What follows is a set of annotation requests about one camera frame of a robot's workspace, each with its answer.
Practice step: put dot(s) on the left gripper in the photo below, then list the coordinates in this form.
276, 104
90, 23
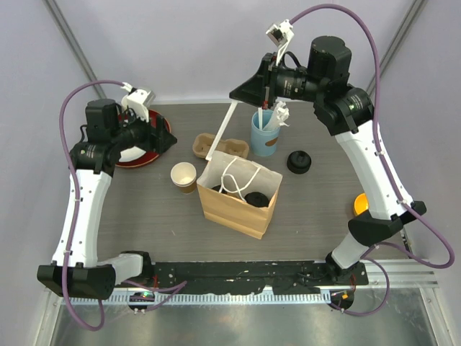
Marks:
161, 139

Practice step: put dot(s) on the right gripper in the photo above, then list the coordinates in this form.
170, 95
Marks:
253, 90

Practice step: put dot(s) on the stack of paper cups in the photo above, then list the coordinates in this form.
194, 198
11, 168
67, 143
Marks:
184, 176

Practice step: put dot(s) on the stack of black lids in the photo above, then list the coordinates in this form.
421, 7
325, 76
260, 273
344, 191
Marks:
299, 162

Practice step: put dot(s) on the brown paper bag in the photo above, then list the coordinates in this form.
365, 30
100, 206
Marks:
239, 177

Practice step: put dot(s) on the black lid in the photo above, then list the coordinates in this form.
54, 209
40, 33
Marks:
220, 189
257, 199

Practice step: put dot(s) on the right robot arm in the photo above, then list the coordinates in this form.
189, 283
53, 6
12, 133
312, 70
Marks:
347, 112

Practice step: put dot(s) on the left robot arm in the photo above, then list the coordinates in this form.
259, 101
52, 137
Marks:
75, 268

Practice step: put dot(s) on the red round tray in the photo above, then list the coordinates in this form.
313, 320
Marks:
144, 160

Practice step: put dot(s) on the white paper plate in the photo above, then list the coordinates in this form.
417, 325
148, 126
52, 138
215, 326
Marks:
131, 154

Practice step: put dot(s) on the white wrapped straws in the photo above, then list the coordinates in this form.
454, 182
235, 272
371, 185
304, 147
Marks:
277, 118

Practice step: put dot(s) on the blue straw holder cup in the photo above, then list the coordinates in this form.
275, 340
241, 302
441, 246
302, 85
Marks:
262, 143

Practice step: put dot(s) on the cardboard cup carrier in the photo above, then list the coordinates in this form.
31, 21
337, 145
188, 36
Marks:
203, 142

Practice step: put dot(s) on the orange bowl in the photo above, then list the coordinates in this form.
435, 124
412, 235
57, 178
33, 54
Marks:
360, 204

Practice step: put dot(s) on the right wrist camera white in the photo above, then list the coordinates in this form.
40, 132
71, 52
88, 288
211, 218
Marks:
281, 35

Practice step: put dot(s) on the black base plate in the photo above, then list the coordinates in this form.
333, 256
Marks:
245, 278

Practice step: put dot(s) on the aluminium front rail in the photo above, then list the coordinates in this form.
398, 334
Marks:
386, 274

